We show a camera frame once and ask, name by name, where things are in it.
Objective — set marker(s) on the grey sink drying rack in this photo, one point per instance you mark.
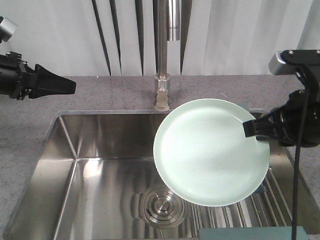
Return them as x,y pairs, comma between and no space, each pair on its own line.
264,215

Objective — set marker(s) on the round steel sink drain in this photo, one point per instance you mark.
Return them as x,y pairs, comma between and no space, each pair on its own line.
161,208

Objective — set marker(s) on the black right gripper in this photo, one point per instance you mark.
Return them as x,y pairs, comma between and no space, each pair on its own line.
307,66

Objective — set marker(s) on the light green round plate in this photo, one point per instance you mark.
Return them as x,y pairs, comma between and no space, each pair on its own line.
202,154

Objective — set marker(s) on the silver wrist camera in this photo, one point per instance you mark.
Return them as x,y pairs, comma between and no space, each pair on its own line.
278,67
7,29

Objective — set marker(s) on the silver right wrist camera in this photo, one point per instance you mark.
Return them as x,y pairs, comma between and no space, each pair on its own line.
278,67

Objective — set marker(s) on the chrome kitchen faucet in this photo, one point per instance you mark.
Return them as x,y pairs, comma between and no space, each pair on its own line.
167,29

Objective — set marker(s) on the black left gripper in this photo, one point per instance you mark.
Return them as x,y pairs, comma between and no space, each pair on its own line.
15,77

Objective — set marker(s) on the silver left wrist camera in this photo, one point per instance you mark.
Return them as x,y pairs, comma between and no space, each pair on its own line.
7,29

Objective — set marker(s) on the stainless steel sink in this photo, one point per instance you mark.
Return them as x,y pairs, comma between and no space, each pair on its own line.
89,179

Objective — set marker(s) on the white pleated curtain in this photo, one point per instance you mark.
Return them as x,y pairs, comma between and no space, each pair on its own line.
118,37

